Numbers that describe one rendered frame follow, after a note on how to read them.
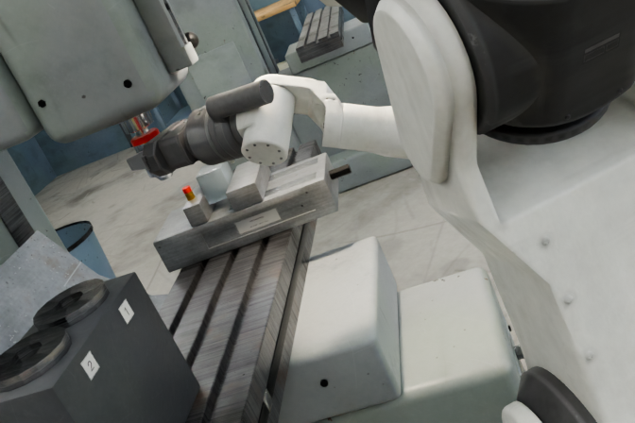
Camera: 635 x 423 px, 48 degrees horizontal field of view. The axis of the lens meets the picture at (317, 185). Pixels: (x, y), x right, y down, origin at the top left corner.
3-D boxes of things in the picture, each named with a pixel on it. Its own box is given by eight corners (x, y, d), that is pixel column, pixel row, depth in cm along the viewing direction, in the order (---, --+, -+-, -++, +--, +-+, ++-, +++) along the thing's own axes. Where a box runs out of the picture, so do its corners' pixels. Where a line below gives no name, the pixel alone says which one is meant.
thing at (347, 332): (398, 283, 138) (376, 231, 134) (403, 402, 106) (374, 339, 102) (174, 353, 149) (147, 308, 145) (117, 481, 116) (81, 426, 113)
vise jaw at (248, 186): (271, 172, 142) (264, 154, 141) (264, 200, 128) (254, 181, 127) (245, 182, 143) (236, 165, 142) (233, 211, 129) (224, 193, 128)
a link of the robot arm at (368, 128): (340, 127, 106) (467, 142, 106) (336, 169, 99) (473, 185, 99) (348, 66, 100) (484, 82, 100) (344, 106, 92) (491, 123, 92)
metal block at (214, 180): (238, 183, 138) (225, 157, 136) (233, 195, 133) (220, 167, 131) (214, 193, 139) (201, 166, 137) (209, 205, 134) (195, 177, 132)
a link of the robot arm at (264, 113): (248, 122, 110) (309, 103, 104) (237, 180, 105) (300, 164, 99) (201, 79, 102) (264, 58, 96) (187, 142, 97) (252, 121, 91)
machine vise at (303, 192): (339, 181, 142) (318, 133, 139) (338, 211, 128) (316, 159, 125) (185, 239, 148) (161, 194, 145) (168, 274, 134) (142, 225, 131)
